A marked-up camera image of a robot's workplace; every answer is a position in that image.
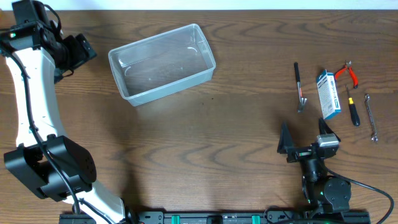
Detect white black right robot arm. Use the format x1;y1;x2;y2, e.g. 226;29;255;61
277;118;351;214

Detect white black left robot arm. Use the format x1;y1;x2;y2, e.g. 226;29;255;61
1;0;138;223

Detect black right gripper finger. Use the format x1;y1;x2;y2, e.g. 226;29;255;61
318;118;341;142
279;122;294;148

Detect silver wrench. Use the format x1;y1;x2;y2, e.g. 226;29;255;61
364;94;379;142

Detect clear plastic container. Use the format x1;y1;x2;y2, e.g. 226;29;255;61
108;24;216;106

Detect red handled pliers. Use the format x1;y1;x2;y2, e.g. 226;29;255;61
334;60;359;89

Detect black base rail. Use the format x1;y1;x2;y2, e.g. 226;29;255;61
58;210;371;224

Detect black yellow screwdriver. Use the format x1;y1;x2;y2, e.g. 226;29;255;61
346;85;361;127

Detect white blue cardboard box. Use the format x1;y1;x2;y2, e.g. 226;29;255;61
317;70;341;119

